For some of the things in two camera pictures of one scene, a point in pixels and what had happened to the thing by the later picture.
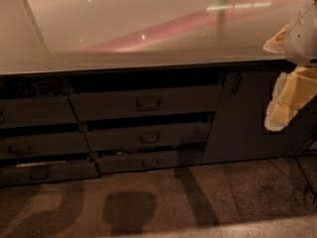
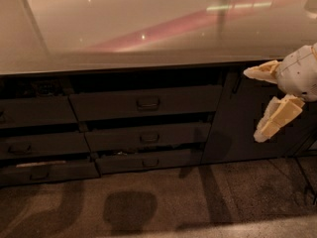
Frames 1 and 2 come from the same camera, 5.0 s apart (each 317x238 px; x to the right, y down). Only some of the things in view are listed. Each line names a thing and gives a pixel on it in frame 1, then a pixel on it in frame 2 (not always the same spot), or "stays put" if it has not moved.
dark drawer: [146, 103] stays put
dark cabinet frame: [68, 125] stays put
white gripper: [303, 40] to [298, 73]
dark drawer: [150, 161] stays put
